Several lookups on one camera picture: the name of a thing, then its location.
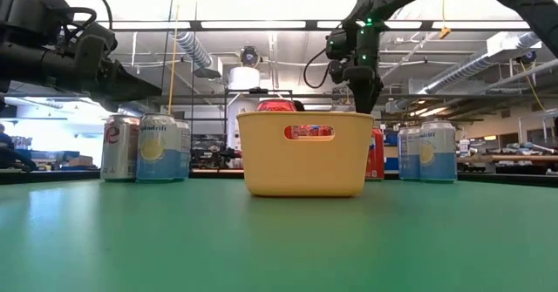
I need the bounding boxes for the large silver ceiling duct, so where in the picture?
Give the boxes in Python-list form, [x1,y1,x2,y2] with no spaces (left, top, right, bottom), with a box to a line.
[416,32,544,96]

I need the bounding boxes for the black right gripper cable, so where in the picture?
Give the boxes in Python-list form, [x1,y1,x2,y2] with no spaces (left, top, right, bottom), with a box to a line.
[303,47,332,90]

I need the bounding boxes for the round black ceiling device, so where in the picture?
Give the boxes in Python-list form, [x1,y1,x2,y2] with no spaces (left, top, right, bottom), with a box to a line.
[239,45,262,69]

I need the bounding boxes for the silver flexible ventilation duct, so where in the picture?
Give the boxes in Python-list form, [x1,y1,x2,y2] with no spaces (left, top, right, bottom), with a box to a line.
[173,31,214,70]

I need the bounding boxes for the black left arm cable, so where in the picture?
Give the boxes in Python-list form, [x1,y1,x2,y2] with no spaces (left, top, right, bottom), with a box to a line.
[50,0,114,30]

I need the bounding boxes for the wooden workbench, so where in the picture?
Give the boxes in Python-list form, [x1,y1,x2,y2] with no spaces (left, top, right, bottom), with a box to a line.
[457,152,558,175]

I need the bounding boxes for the person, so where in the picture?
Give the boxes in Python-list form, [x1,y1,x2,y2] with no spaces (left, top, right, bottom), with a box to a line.
[0,123,15,153]

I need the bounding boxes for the blue crates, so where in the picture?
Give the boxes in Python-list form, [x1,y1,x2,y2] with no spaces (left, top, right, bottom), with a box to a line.
[32,150,95,171]

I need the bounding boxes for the black dome camera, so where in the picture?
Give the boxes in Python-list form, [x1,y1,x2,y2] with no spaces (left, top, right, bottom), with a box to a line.
[516,50,538,65]

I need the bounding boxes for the thin yellow hanging cable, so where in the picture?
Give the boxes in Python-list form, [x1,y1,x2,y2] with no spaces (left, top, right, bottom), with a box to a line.
[518,60,547,112]

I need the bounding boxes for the yellow plastic bin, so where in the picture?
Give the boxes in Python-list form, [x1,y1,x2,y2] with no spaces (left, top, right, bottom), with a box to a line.
[236,111,376,198]

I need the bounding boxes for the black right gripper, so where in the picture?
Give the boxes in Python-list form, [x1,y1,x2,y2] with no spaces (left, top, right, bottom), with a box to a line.
[324,17,391,115]

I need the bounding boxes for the silver Diet Coke can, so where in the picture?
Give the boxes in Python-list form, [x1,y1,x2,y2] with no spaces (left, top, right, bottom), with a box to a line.
[99,114,141,183]

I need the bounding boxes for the yellow hanging hook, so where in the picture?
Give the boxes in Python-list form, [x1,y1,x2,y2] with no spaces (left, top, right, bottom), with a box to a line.
[438,0,453,40]

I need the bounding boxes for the black curved object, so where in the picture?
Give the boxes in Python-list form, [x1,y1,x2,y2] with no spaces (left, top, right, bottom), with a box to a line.
[0,146,38,173]

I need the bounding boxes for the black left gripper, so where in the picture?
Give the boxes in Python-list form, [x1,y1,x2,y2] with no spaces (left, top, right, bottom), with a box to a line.
[71,21,163,113]

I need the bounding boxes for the white cylindrical tank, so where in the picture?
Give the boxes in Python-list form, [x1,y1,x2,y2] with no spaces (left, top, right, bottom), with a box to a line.
[228,66,262,91]

